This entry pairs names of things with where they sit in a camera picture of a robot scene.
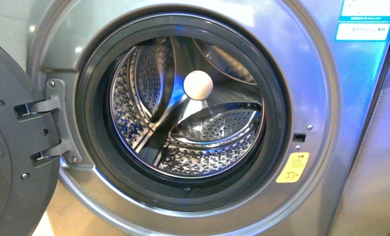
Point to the stainless steel washer drum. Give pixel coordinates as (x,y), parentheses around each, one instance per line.
(166,130)

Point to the grey door hinge bracket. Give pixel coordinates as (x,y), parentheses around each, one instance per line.
(55,103)

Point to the grey front-load washing machine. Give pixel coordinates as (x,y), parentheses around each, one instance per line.
(330,88)

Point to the white round drum hub cap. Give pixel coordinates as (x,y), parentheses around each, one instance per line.
(198,85)

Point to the black rubber door gasket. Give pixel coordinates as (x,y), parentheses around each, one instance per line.
(138,181)

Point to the dark grey washer door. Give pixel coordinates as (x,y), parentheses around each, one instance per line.
(25,188)

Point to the blue white energy label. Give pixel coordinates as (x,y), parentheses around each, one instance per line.
(364,20)

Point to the yellow warning sticker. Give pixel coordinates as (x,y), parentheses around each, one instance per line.
(293,168)

